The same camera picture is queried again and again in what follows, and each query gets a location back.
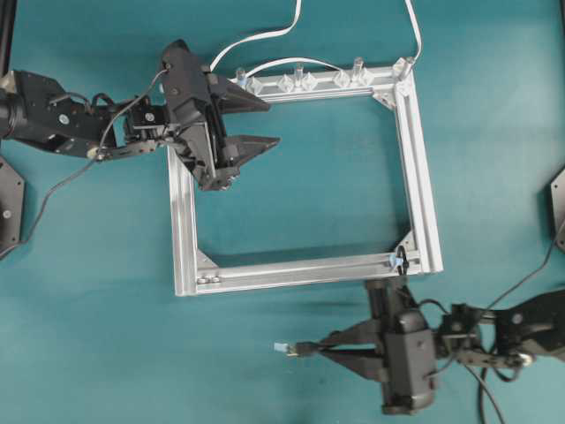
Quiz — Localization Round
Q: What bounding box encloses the metal post with blue tape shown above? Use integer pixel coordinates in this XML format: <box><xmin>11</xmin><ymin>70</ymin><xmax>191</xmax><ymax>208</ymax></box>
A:
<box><xmin>236</xmin><ymin>67</ymin><xmax>247</xmax><ymax>88</ymax></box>

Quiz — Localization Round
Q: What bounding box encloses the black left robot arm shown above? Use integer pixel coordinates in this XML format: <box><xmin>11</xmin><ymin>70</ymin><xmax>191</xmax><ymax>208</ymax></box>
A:
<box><xmin>1</xmin><ymin>40</ymin><xmax>279</xmax><ymax>191</ymax></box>

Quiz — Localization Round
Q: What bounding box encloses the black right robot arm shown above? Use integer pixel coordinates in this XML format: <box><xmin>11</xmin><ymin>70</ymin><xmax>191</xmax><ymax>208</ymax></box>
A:
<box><xmin>297</xmin><ymin>276</ymin><xmax>564</xmax><ymax>415</ymax></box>

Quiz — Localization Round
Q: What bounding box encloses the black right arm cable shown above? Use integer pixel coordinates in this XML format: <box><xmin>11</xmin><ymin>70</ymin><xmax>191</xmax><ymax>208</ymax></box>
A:
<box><xmin>417</xmin><ymin>229</ymin><xmax>565</xmax><ymax>424</ymax></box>

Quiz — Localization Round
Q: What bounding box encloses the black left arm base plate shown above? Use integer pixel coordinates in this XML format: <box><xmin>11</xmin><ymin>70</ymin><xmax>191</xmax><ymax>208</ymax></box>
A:
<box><xmin>0</xmin><ymin>156</ymin><xmax>26</xmax><ymax>255</ymax></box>

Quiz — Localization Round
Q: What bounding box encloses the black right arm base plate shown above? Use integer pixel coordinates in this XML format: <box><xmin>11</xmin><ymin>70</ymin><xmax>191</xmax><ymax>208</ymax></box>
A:
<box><xmin>550</xmin><ymin>169</ymin><xmax>565</xmax><ymax>253</ymax></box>

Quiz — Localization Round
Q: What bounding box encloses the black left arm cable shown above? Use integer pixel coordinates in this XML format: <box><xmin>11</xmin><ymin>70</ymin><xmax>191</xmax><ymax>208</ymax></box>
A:
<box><xmin>8</xmin><ymin>65</ymin><xmax>171</xmax><ymax>244</ymax></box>

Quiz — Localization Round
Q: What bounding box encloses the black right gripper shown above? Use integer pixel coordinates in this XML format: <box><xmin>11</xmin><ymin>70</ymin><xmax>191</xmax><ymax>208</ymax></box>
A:
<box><xmin>316</xmin><ymin>280</ymin><xmax>436</xmax><ymax>415</ymax></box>

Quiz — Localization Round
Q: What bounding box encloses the aluminium extrusion frame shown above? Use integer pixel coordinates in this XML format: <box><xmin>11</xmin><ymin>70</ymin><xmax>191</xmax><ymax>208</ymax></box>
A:
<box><xmin>167</xmin><ymin>57</ymin><xmax>443</xmax><ymax>297</ymax></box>

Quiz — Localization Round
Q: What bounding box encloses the metal standoff post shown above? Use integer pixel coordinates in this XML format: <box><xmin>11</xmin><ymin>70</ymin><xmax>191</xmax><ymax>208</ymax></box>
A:
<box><xmin>351</xmin><ymin>57</ymin><xmax>364</xmax><ymax>86</ymax></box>
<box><xmin>293</xmin><ymin>63</ymin><xmax>305</xmax><ymax>91</ymax></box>

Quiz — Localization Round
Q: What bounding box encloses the white flat cable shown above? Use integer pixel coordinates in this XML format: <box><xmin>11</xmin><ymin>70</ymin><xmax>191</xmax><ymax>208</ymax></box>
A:
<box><xmin>209</xmin><ymin>0</ymin><xmax>425</xmax><ymax>85</ymax></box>

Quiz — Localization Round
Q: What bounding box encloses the black string loop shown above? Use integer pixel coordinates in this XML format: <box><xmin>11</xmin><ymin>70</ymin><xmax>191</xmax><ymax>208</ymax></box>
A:
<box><xmin>392</xmin><ymin>246</ymin><xmax>411</xmax><ymax>276</ymax></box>

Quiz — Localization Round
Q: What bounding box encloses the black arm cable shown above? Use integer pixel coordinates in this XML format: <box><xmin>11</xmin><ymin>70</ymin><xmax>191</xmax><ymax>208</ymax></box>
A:
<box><xmin>8</xmin><ymin>65</ymin><xmax>171</xmax><ymax>244</ymax></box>
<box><xmin>417</xmin><ymin>229</ymin><xmax>565</xmax><ymax>424</ymax></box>

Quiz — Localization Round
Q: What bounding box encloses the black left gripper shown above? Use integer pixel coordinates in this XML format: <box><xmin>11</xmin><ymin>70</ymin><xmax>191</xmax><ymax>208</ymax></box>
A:
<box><xmin>162</xmin><ymin>39</ymin><xmax>280</xmax><ymax>191</ymax></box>

